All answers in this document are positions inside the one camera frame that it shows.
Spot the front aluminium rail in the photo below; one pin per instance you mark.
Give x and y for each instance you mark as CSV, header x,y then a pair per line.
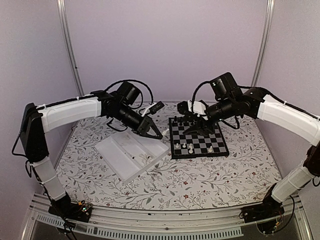
x,y
226,223

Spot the right aluminium frame post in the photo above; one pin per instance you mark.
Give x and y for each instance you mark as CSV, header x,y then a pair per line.
x,y
264,41

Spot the aluminium frame post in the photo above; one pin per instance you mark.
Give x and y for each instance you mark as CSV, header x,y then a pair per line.
x,y
264,41
61,7

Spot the left aluminium frame post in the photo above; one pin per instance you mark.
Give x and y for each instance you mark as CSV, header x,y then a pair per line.
x,y
61,7

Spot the black chess pieces back row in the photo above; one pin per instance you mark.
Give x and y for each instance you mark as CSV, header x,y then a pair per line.
x,y
185,118

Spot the black and silver chessboard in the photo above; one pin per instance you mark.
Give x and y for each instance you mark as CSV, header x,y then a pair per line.
x,y
200,143

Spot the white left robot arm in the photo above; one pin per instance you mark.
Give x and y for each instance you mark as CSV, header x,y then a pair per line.
x,y
45,127

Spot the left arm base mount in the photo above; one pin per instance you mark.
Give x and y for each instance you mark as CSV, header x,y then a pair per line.
x,y
65,208

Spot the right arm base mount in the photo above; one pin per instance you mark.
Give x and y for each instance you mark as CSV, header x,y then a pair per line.
x,y
268,215

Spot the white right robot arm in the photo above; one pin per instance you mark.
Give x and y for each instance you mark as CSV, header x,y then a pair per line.
x,y
286,148

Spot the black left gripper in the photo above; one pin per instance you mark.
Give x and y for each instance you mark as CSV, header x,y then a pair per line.
x,y
146,122

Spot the black chess pawns row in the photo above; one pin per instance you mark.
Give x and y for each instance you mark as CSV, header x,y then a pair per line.
x,y
184,123

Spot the white plastic tray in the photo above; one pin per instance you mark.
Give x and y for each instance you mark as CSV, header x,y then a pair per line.
x,y
121,153

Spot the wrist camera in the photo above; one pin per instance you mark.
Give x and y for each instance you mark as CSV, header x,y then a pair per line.
x,y
152,109
189,108

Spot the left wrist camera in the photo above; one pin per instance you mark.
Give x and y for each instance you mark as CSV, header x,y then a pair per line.
x,y
152,109

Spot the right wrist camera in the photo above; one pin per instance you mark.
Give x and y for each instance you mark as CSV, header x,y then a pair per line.
x,y
189,108

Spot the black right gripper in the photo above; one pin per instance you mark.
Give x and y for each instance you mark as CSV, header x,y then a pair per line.
x,y
198,127

